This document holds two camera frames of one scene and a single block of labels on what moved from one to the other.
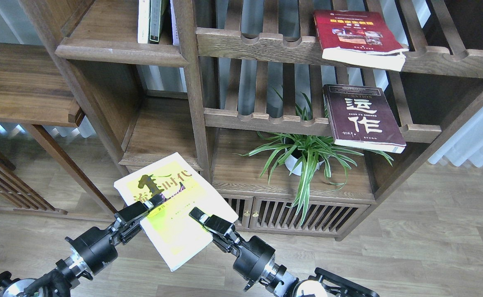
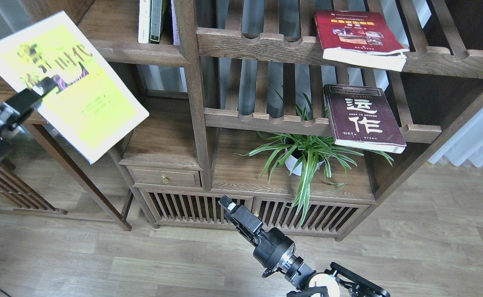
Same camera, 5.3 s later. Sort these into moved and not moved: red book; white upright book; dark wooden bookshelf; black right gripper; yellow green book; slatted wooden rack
Moved: black right gripper; yellow green book
Not moved: white upright book; dark wooden bookshelf; red book; slatted wooden rack
